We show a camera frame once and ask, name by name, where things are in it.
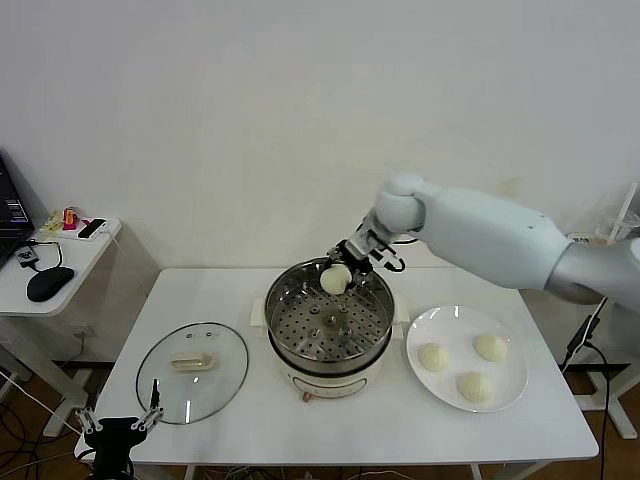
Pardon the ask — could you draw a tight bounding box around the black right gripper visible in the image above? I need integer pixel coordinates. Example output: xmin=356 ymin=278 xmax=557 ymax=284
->
xmin=324 ymin=238 xmax=382 ymax=294

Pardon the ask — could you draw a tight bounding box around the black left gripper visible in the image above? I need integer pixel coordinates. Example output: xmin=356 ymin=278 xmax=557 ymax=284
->
xmin=73 ymin=377 xmax=166 ymax=480

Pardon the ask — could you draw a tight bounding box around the white steamed baozi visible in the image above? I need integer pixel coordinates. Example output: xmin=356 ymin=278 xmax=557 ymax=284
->
xmin=455 ymin=371 xmax=496 ymax=404
xmin=319 ymin=264 xmax=351 ymax=295
xmin=417 ymin=343 xmax=453 ymax=374
xmin=472 ymin=333 xmax=510 ymax=362

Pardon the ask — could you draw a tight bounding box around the glass lid with cream handle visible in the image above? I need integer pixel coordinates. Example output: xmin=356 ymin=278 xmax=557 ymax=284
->
xmin=135 ymin=321 xmax=250 ymax=427

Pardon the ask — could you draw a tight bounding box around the perforated steel steamer basket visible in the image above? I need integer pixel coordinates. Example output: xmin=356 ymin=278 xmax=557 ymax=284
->
xmin=263 ymin=257 xmax=396 ymax=374

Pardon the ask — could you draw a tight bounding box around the white round plate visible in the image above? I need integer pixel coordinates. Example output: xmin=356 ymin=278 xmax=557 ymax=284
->
xmin=405 ymin=305 xmax=529 ymax=414

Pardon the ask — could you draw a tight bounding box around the cream electric cooker pot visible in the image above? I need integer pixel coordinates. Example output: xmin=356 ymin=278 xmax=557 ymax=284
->
xmin=248 ymin=294 xmax=409 ymax=404

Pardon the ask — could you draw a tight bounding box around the black computer mouse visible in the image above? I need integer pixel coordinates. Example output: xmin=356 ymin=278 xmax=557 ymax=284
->
xmin=26 ymin=267 xmax=76 ymax=304

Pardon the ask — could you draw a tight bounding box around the white side desk with laptop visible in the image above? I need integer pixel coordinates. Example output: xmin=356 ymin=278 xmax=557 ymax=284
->
xmin=0 ymin=217 xmax=124 ymax=441

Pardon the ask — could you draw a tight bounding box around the white flat device under phone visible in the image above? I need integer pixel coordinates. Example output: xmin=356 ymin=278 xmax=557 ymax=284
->
xmin=58 ymin=222 xmax=112 ymax=245

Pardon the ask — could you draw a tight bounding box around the black smartphone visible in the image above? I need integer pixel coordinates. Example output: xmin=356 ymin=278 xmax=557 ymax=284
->
xmin=76 ymin=218 xmax=109 ymax=241

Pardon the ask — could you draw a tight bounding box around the pink orange small package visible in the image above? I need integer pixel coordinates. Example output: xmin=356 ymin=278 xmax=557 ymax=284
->
xmin=60 ymin=207 xmax=84 ymax=233

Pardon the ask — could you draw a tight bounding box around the yellow snack packet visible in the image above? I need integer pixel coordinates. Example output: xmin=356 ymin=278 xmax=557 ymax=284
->
xmin=40 ymin=210 xmax=66 ymax=235

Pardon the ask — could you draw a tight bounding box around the black laptop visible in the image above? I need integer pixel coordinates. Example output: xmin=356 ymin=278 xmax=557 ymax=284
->
xmin=0 ymin=152 xmax=36 ymax=274

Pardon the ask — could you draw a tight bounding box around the white side desk with cup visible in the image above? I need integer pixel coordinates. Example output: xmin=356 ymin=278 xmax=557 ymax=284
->
xmin=564 ymin=232 xmax=640 ymax=441

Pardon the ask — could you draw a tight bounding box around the clear plastic drink cup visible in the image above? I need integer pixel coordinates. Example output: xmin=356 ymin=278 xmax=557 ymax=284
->
xmin=594 ymin=209 xmax=640 ymax=246

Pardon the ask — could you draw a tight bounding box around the white drinking straw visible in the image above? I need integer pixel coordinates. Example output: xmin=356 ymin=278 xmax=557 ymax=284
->
xmin=614 ymin=183 xmax=637 ymax=239

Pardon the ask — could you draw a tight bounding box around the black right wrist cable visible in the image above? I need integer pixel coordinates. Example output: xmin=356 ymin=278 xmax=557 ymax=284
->
xmin=372 ymin=243 xmax=407 ymax=274

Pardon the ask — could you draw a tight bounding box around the white floor cable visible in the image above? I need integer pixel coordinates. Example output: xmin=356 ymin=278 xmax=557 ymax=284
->
xmin=0 ymin=369 xmax=81 ymax=436

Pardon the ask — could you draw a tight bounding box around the black floor cable bundle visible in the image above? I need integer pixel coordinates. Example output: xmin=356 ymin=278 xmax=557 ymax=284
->
xmin=0 ymin=399 xmax=56 ymax=480

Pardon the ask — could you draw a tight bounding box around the black dongle with cable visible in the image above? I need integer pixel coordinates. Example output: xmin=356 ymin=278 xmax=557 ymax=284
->
xmin=14 ymin=238 xmax=65 ymax=275

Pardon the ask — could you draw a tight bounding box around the black hanging power cable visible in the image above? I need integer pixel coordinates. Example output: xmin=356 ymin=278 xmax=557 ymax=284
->
xmin=558 ymin=297 xmax=640 ymax=480

